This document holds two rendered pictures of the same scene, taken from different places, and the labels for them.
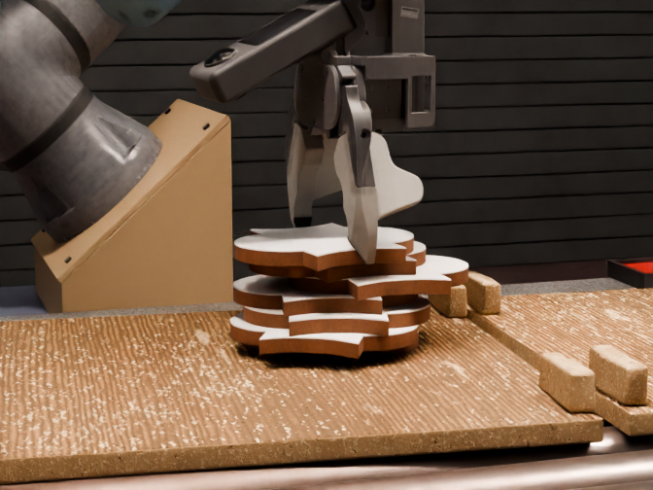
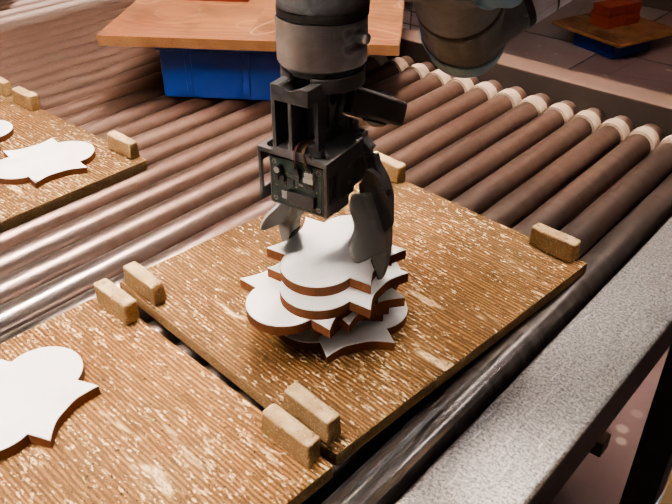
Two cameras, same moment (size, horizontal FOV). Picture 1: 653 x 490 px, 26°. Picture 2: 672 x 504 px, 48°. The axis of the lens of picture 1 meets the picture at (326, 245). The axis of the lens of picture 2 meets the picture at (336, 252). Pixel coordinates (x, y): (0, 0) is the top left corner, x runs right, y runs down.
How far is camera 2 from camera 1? 161 cm
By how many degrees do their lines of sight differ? 126
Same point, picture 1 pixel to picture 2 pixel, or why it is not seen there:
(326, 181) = (366, 244)
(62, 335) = (501, 269)
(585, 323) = (179, 440)
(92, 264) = not seen: outside the picture
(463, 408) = (197, 266)
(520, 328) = (228, 404)
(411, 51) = (280, 142)
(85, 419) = not seen: hidden behind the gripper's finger
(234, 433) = not seen: hidden behind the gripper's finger
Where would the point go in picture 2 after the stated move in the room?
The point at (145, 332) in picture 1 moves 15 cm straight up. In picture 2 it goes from (465, 291) to (479, 170)
